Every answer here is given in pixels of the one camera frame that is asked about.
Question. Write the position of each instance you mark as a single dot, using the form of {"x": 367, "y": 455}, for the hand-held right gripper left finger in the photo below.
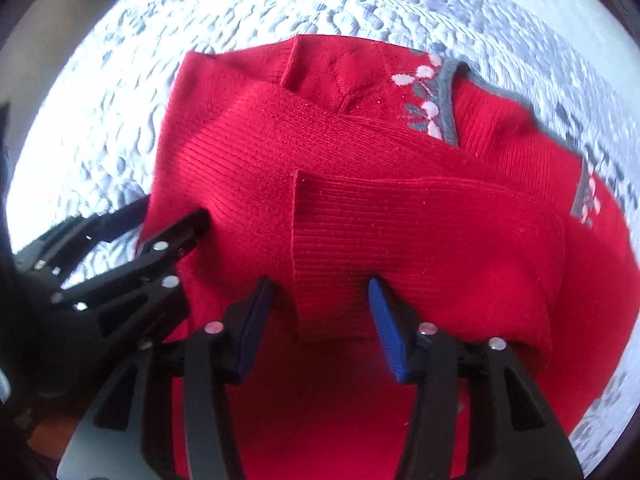
{"x": 254, "y": 322}

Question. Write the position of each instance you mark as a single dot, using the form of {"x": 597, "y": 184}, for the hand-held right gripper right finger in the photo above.
{"x": 387, "y": 325}

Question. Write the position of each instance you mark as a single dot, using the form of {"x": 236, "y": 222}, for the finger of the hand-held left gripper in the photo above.
{"x": 150, "y": 260}
{"x": 100, "y": 222}

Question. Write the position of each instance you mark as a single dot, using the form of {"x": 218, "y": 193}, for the red knit sweater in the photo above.
{"x": 380, "y": 210}

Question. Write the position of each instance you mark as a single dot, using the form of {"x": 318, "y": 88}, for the white quilted bedspread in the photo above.
{"x": 125, "y": 85}

